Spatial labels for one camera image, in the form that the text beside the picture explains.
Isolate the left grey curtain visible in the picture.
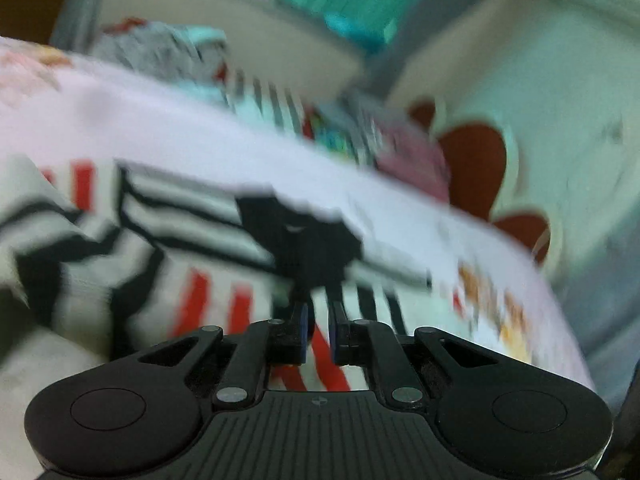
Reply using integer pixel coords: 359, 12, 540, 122
49, 0, 102, 54

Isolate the grey curtain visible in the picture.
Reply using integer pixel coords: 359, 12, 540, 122
356, 0, 480, 98
49, 0, 102, 54

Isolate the red white scalloped headboard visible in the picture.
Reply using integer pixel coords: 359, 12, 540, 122
408, 99, 563, 274

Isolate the crumpled grey clothes pile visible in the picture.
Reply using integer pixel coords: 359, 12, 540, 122
89, 18, 227, 84

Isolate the stack of folded bedding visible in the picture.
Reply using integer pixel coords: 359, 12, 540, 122
303, 92, 450, 204

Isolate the striped black white red sweater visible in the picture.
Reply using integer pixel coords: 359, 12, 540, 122
1, 157, 432, 391

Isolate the right grey curtain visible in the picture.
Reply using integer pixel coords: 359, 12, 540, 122
356, 0, 480, 98

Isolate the pink floral bed sheet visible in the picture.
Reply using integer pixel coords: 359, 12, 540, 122
1, 39, 591, 479

